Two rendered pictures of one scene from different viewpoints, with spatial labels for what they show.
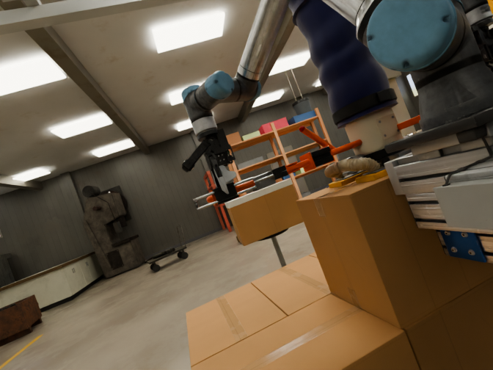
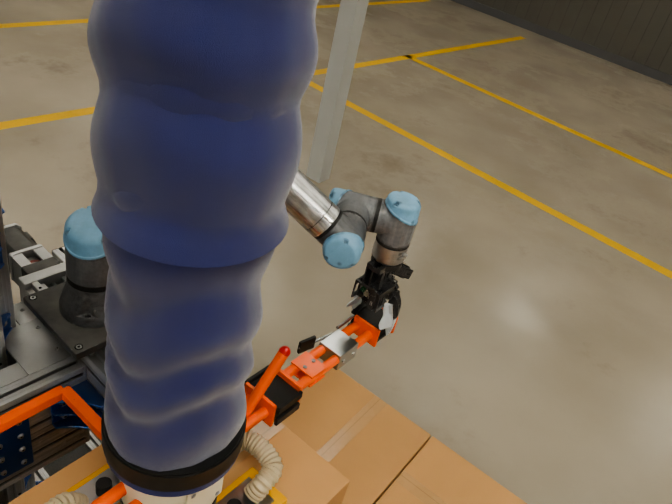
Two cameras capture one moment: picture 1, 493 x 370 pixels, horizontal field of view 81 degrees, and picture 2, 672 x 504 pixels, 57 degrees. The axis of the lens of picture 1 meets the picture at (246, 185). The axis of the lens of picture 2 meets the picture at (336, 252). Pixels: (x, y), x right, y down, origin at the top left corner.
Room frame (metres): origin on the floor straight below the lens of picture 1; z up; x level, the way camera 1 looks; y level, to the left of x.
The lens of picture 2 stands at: (1.64, -0.83, 2.02)
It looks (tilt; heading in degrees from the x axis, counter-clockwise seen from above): 34 degrees down; 134
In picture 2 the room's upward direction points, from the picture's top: 14 degrees clockwise
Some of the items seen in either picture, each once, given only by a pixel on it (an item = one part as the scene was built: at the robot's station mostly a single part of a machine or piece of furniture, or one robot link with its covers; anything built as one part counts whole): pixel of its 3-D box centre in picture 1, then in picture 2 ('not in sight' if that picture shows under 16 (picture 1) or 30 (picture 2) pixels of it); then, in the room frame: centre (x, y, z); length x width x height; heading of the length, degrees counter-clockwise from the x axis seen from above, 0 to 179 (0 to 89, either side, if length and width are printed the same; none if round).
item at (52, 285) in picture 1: (50, 285); not in sight; (8.68, 6.58, 0.49); 2.60 x 2.11 x 0.98; 11
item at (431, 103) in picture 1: (455, 93); (95, 288); (0.58, -0.46, 1.09); 0.15 x 0.15 x 0.10
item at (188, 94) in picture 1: (196, 104); (397, 219); (0.93, 0.06, 1.37); 0.09 x 0.08 x 0.11; 44
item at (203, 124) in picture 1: (205, 128); (390, 250); (0.93, 0.06, 1.29); 0.08 x 0.08 x 0.05
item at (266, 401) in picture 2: (316, 158); (272, 394); (1.01, -0.26, 1.07); 0.10 x 0.08 x 0.06; 13
